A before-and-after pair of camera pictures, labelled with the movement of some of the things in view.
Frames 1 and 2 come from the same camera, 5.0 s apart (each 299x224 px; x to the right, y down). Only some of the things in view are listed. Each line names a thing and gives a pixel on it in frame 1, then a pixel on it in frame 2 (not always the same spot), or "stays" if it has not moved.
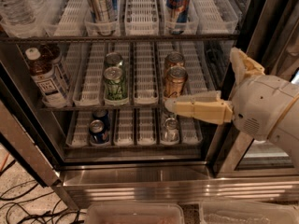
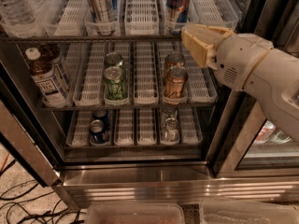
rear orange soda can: (174, 59) stays
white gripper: (260, 105) to (240, 61)
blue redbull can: (177, 2) stays
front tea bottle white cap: (42, 73) stays
